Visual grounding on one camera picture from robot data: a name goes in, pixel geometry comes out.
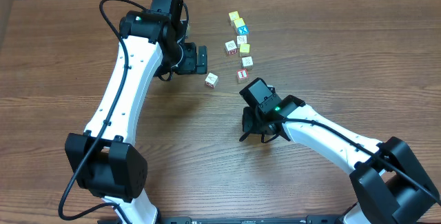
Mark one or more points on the white block blue D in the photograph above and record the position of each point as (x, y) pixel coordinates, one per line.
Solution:
(211, 80)

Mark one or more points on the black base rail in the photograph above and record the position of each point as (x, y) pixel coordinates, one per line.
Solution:
(311, 219)

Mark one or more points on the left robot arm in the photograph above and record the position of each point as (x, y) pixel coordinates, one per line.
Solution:
(104, 159)

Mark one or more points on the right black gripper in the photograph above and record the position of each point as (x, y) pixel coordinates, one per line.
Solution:
(249, 124)

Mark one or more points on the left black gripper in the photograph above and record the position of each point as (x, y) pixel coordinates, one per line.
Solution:
(201, 59)

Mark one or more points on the yellow wooden block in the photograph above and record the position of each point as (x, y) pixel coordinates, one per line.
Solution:
(238, 23)
(233, 16)

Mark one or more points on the yellow block middle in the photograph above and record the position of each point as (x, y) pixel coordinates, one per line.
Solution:
(244, 49)

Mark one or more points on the white block red side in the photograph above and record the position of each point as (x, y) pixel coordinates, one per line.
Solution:
(231, 47)

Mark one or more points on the white picture block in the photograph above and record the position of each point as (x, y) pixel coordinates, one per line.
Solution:
(247, 63)
(241, 39)

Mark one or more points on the yellow top wooden block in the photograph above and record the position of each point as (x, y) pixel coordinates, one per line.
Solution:
(233, 16)

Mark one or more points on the white picture block lower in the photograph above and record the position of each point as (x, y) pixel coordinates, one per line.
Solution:
(247, 63)

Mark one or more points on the blue X wooden block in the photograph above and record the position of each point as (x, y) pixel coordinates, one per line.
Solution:
(243, 30)

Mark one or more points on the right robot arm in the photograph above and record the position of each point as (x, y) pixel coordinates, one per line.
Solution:
(390, 184)

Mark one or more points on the white picture block upper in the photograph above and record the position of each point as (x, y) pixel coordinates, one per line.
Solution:
(241, 39)

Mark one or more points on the red I wooden block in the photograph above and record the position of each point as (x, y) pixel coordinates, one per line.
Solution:
(242, 76)

